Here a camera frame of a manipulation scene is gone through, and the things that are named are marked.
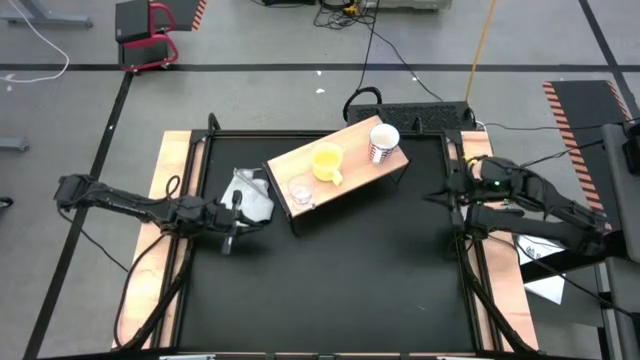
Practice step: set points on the wooden shelf with black legs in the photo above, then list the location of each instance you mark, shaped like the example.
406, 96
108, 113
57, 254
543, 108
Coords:
357, 170

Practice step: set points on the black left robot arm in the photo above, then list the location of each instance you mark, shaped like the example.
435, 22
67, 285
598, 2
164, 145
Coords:
120, 202

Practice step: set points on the white cloth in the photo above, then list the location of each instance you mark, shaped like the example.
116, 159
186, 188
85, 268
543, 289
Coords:
255, 200

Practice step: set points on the red black step stool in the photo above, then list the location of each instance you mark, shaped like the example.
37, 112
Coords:
150, 42

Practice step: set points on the small black hazard striped ramp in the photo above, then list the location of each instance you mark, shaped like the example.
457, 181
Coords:
186, 12

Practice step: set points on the red white patterned mug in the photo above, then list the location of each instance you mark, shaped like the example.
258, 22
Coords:
384, 142

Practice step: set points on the clear glass cup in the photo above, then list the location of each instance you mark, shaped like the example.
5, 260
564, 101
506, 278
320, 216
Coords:
301, 192

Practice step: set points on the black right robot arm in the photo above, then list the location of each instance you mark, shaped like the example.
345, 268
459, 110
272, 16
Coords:
550, 200

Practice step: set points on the black table beam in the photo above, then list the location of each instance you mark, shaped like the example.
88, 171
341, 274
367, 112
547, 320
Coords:
555, 267

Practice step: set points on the wooden side board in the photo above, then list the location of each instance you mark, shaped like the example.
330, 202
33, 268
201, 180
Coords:
145, 285
505, 290

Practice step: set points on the large black hazard striped ramp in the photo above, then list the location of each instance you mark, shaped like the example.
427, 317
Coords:
582, 130

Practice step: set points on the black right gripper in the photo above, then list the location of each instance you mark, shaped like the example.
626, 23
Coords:
456, 210

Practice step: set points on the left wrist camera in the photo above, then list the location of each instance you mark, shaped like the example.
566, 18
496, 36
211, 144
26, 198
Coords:
211, 212

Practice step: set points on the yellow plastic mug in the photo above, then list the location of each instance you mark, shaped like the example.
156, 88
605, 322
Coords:
327, 160

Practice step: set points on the black vented computer box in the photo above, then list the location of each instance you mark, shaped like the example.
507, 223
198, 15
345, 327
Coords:
425, 116

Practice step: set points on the black device on cabinet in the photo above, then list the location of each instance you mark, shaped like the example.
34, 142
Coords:
632, 150

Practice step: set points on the white paper sheet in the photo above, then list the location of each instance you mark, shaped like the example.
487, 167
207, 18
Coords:
547, 290

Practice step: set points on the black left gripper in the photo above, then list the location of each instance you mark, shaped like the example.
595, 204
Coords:
232, 225

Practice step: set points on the grey desk foot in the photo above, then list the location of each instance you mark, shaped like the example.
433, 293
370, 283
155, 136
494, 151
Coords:
45, 20

